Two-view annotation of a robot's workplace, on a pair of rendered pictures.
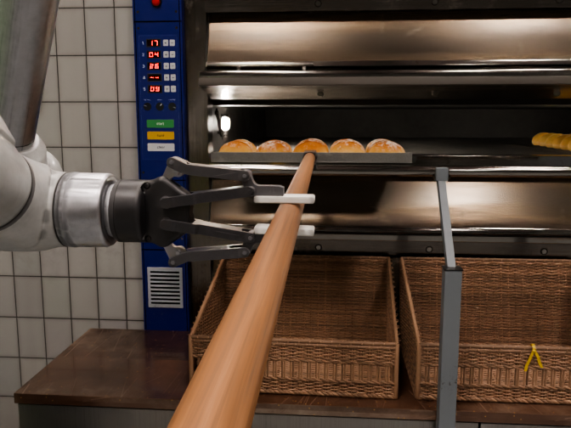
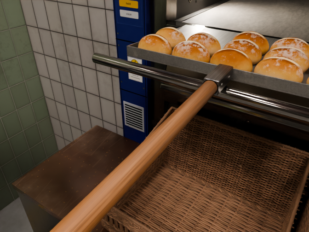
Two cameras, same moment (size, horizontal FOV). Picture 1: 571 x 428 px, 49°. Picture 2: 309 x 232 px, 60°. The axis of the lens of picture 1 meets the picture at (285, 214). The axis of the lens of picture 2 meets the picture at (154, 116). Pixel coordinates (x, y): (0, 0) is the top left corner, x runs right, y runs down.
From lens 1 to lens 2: 1.18 m
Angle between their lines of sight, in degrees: 35
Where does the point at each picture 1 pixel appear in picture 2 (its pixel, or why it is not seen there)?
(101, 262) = (100, 88)
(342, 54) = not seen: outside the picture
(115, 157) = (103, 16)
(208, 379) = not seen: outside the picture
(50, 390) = (29, 188)
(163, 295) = (133, 121)
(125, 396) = (60, 215)
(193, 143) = (155, 13)
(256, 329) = not seen: outside the picture
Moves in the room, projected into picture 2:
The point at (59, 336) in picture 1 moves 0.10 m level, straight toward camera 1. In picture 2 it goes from (85, 122) to (79, 131)
